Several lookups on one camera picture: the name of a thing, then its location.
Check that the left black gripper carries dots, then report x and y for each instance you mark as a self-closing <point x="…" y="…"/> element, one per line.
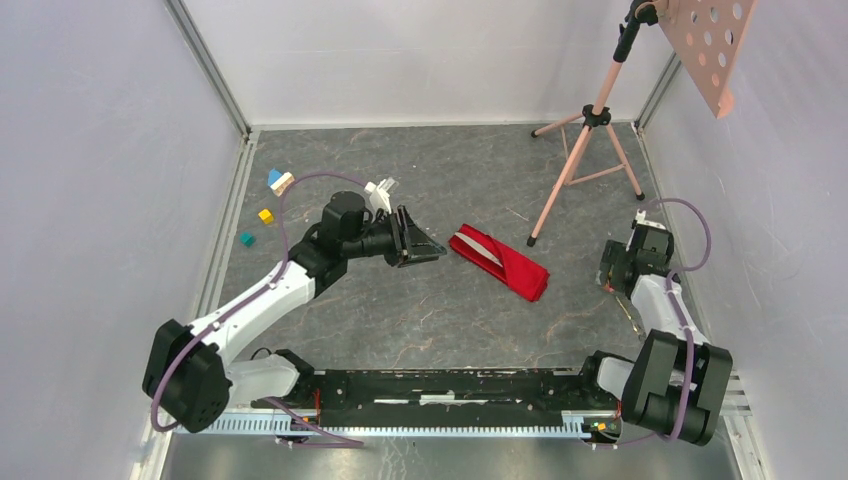
<point x="410" y="245"/>

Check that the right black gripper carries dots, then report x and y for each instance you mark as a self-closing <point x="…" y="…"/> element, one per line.
<point x="614" y="253"/>

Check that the red cloth napkin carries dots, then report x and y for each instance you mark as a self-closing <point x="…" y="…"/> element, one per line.
<point x="519" y="273"/>

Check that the iridescent spoon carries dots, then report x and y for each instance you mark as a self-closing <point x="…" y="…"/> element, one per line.
<point x="635" y="325"/>

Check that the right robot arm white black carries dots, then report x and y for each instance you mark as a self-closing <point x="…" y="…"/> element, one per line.
<point x="677" y="384"/>

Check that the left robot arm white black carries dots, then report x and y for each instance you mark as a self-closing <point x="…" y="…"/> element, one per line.
<point x="193" y="373"/>

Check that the pink tripod stand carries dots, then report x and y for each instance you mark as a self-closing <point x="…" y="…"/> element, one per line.
<point x="597" y="115"/>

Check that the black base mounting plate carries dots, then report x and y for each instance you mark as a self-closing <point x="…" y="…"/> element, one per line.
<point x="449" y="397"/>

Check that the blue white toy block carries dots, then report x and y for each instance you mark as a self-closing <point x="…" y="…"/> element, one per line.
<point x="278" y="182"/>

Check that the yellow toy cube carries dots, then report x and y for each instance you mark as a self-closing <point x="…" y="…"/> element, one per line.
<point x="266" y="216"/>

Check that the teal toy cube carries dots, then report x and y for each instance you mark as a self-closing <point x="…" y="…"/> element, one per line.
<point x="247" y="239"/>

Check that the pink perforated board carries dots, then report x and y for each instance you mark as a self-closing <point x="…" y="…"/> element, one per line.
<point x="707" y="36"/>

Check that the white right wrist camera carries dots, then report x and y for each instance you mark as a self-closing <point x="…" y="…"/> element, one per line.
<point x="640" y="219"/>

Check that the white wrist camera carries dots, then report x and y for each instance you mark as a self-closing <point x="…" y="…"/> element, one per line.
<point x="378" y="195"/>
<point x="640" y="219"/>

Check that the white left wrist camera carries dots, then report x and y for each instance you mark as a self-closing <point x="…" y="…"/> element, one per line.
<point x="378" y="195"/>

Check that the white slotted cable duct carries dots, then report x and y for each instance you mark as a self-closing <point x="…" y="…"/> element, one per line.
<point x="277" y="423"/>

